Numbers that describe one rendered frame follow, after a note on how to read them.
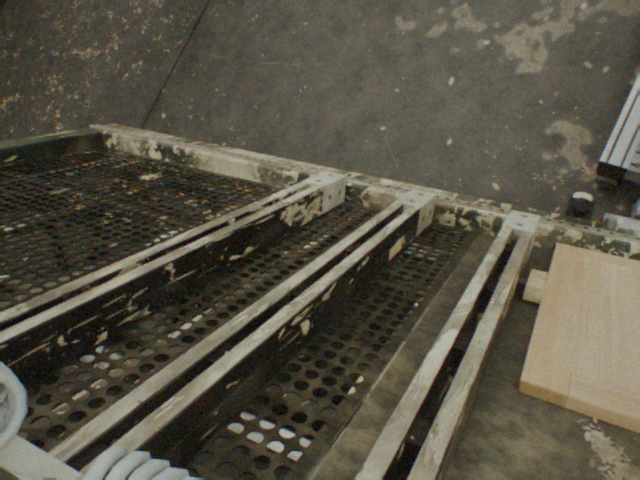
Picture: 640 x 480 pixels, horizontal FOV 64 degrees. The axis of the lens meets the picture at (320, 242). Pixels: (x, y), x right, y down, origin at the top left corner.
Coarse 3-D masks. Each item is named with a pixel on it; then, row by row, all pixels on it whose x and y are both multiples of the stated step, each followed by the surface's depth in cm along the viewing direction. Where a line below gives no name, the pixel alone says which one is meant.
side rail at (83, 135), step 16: (0, 144) 143; (16, 144) 144; (32, 144) 147; (48, 144) 151; (64, 144) 156; (80, 144) 161; (96, 144) 166; (0, 160) 140; (16, 160) 144; (32, 160) 148
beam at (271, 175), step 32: (128, 128) 175; (192, 160) 154; (224, 160) 148; (288, 160) 150; (256, 192) 147; (352, 192) 132; (384, 192) 128; (448, 192) 132; (448, 224) 123; (480, 224) 120; (544, 224) 114
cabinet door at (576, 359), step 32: (576, 256) 106; (608, 256) 108; (544, 288) 92; (576, 288) 92; (608, 288) 94; (544, 320) 81; (576, 320) 81; (608, 320) 83; (544, 352) 72; (576, 352) 73; (608, 352) 74; (544, 384) 66; (576, 384) 66; (608, 384) 66; (608, 416) 62
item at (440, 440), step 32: (512, 224) 106; (512, 256) 90; (480, 288) 77; (512, 288) 82; (448, 320) 68; (480, 320) 76; (448, 352) 61; (480, 352) 62; (416, 384) 55; (448, 384) 61; (416, 416) 51; (448, 416) 51; (384, 448) 46; (416, 448) 48; (448, 448) 48
